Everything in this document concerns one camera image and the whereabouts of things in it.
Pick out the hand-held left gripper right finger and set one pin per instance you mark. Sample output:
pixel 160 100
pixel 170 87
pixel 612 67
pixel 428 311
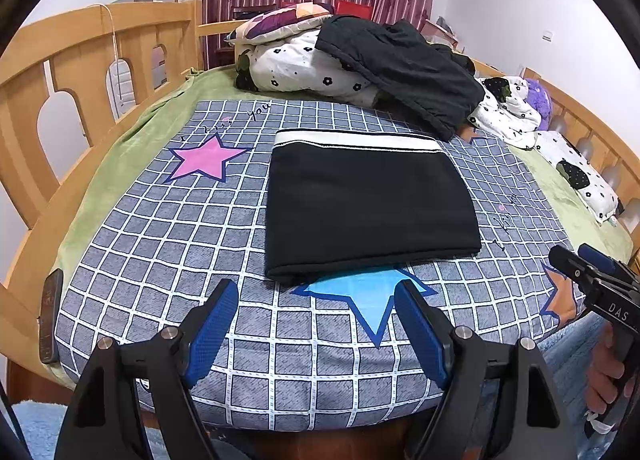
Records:
pixel 425 335

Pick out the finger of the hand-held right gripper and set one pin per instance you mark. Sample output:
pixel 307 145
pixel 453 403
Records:
pixel 600 257
pixel 570 265

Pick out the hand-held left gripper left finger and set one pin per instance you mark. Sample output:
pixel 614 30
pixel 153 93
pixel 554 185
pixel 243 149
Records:
pixel 215 335

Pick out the black pants with white waistband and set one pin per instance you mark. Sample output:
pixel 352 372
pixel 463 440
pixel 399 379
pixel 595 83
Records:
pixel 370 210

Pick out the person's right hand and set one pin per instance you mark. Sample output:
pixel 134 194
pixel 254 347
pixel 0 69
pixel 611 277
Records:
pixel 602 375

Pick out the white floral pillow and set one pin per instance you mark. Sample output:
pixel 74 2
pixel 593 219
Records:
pixel 580 175

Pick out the grey checked star blanket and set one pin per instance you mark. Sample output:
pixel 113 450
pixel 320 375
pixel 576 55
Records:
pixel 150 250

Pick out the small white floral quilt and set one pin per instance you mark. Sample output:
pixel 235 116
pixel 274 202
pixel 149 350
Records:
pixel 505 115

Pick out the dark phone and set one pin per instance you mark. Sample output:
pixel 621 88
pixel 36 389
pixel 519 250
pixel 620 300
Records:
pixel 51 315

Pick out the purple plush toy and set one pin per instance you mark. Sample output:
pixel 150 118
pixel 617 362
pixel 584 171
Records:
pixel 541 103

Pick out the green fleece blanket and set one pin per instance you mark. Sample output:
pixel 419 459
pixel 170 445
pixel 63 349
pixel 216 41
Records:
pixel 95 190

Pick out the light blue fluffy rug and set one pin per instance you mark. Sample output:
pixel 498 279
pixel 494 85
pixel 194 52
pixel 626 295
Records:
pixel 45 432

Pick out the black jacket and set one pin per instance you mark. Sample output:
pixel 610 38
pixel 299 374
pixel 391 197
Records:
pixel 410 75

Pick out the white ribbed panel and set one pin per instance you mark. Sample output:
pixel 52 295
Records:
pixel 122 85

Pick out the colourful geometric pillow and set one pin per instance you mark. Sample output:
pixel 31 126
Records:
pixel 280 23

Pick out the red box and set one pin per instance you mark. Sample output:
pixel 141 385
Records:
pixel 352 9

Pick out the wooden bed frame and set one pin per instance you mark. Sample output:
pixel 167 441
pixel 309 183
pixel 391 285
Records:
pixel 30 140

